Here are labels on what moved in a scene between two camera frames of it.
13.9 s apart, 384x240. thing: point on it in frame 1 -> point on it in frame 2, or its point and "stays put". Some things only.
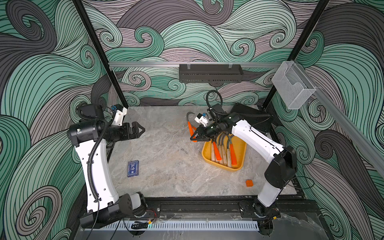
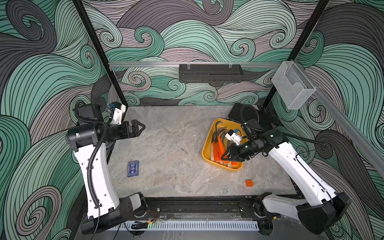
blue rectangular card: [133, 168] stays put
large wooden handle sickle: [212, 151] stays put
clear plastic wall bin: [293, 85] stays put
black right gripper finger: [197, 136] -> [231, 151]
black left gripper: [126, 136] stays put
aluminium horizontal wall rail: [160, 64] stays put
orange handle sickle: [192, 128] -> [217, 156]
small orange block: [249, 183] stays put
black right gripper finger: [196, 137] -> [227, 156]
